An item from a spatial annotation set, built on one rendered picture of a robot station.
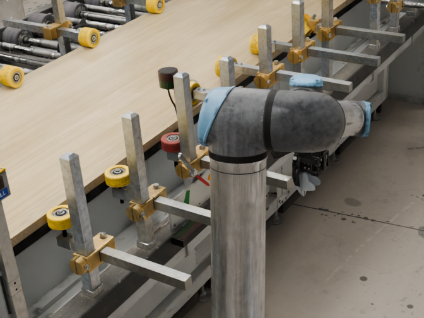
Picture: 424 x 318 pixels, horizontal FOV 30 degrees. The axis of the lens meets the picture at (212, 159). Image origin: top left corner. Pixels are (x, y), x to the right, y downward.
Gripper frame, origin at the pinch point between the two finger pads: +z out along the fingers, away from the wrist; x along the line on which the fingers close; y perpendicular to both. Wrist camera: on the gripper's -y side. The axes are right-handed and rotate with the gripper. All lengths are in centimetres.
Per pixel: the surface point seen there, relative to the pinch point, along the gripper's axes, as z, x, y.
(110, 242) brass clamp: 0, -47, -34
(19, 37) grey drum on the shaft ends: 1, 66, -183
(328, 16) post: -19, 94, -36
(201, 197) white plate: 10.2, -2.8, -34.4
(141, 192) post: -7.1, -30.8, -35.1
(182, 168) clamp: -3.3, -8.6, -36.5
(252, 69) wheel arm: -13, 48, -44
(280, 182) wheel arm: -2.5, -1.6, -6.1
